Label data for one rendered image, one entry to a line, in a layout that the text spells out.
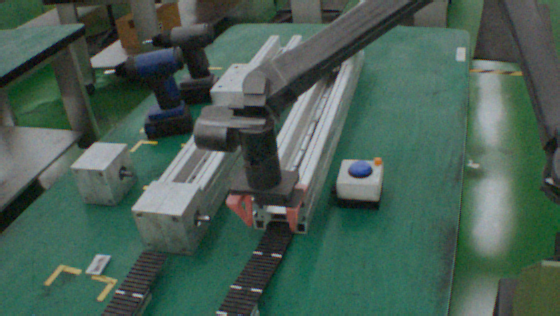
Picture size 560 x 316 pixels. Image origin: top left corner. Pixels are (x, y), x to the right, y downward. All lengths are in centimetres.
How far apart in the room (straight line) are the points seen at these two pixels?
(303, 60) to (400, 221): 35
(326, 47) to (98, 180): 56
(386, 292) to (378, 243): 12
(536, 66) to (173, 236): 65
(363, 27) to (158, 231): 49
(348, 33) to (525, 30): 27
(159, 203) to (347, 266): 34
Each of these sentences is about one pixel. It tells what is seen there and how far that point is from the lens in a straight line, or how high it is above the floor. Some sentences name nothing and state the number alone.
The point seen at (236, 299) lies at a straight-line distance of 81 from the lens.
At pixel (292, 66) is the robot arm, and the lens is 80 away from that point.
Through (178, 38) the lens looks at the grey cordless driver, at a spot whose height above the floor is 98.
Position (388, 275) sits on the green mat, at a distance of 87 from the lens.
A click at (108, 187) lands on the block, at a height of 83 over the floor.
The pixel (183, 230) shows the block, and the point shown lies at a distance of 92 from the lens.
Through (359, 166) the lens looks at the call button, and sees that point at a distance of 98.
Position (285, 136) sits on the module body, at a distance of 108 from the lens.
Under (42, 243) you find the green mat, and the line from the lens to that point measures 112.
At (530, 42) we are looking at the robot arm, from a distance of 80.
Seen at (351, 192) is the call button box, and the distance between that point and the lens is 98.
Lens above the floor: 140
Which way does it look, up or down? 32 degrees down
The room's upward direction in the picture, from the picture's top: 8 degrees counter-clockwise
